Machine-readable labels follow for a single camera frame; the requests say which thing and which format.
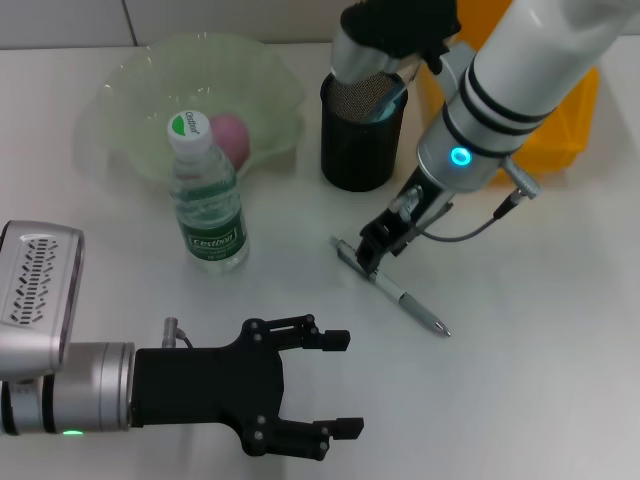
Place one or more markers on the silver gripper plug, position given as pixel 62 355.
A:
pixel 172 330
pixel 407 199

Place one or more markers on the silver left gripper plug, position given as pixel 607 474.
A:
pixel 172 330

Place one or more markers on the yellow plastic bin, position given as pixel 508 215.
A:
pixel 565 130

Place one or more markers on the clear green-label water bottle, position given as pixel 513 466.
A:
pixel 210 220

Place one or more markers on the white grey ballpoint pen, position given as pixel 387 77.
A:
pixel 410 302

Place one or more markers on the pink peach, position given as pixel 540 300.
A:
pixel 232 137

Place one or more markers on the black mesh pen holder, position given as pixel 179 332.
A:
pixel 360 150

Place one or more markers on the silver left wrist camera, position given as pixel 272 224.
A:
pixel 32 290

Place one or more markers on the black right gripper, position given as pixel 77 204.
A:
pixel 425 210

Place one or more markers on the green glass fruit plate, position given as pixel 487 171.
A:
pixel 140 100

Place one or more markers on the blue scissors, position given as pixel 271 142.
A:
pixel 390 111

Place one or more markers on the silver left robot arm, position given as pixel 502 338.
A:
pixel 80 390

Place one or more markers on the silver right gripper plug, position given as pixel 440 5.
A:
pixel 407 199

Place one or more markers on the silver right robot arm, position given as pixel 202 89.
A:
pixel 520 90

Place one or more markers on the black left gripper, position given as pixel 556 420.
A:
pixel 205 390

